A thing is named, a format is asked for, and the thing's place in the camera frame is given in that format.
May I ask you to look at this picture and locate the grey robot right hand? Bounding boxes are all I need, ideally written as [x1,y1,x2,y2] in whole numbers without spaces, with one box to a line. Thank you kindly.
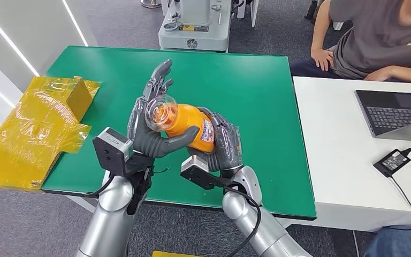
[187,107,245,179]

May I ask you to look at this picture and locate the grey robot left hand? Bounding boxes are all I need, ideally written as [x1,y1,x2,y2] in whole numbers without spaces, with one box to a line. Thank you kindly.
[127,58,200,159]

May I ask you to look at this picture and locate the orange detergent bottle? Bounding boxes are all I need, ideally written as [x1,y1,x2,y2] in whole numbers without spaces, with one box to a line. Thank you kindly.
[144,95,216,154]

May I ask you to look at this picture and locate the white table leg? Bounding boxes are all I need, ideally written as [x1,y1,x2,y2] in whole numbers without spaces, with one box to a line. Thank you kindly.
[65,195,98,213]

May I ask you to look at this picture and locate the yellow object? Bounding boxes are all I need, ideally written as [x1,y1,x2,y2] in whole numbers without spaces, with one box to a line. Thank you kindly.
[151,251,199,257]

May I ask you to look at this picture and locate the white machine base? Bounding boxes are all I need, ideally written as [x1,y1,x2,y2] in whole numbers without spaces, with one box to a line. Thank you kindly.
[158,0,233,53]

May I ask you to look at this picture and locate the person's right hand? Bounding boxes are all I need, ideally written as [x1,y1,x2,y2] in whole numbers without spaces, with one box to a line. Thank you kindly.
[310,49,334,72]

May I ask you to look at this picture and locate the person's hand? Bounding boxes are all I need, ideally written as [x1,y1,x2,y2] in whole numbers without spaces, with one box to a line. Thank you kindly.
[363,66,394,82]
[310,49,334,72]

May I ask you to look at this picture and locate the yellow wrapped cardboard box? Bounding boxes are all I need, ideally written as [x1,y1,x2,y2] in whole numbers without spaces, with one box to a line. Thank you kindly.
[0,75,102,191]

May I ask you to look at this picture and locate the white furniture panel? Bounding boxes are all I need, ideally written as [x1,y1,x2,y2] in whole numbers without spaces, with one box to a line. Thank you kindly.
[237,0,260,28]

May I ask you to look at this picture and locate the chrome stand base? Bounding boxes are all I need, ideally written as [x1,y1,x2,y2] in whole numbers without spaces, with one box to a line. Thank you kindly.
[140,0,162,10]

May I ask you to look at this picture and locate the black shoes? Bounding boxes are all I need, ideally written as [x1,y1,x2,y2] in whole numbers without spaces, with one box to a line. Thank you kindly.
[304,0,318,21]

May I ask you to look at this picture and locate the black power adapter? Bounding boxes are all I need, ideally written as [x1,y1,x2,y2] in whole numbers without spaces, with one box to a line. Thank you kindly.
[372,148,411,178]

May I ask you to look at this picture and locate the person's left hand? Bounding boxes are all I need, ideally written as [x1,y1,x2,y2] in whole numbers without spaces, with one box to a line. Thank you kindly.
[363,66,394,82]

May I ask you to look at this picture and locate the grey laptop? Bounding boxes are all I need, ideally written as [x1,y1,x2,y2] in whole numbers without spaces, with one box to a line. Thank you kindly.
[354,89,411,142]

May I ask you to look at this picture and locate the person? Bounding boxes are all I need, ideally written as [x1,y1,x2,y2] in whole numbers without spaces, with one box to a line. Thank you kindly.
[290,0,411,89]

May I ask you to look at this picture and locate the person's leg in jeans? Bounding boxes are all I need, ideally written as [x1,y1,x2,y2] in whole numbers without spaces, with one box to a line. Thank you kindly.
[363,226,411,257]

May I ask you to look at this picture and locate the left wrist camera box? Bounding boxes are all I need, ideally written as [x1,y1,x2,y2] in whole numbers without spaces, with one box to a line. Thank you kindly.
[92,127,155,177]

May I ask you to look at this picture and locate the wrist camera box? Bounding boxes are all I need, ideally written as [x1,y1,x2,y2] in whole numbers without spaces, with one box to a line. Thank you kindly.
[92,127,155,177]
[180,155,234,191]

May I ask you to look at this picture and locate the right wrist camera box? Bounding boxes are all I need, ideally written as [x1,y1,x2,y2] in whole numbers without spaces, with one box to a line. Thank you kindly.
[180,155,234,191]

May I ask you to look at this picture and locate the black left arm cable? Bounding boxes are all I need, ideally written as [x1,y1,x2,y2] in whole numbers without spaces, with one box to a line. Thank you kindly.
[84,173,116,198]

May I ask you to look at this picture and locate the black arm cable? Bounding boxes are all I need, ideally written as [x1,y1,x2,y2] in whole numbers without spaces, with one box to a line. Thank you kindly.
[223,186,262,257]
[84,173,116,198]

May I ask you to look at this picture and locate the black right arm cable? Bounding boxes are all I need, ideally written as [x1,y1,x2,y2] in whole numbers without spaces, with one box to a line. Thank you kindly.
[223,186,262,257]

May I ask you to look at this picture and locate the thin black adapter cable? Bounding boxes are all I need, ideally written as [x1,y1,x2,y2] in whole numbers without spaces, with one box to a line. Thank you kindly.
[383,175,411,231]

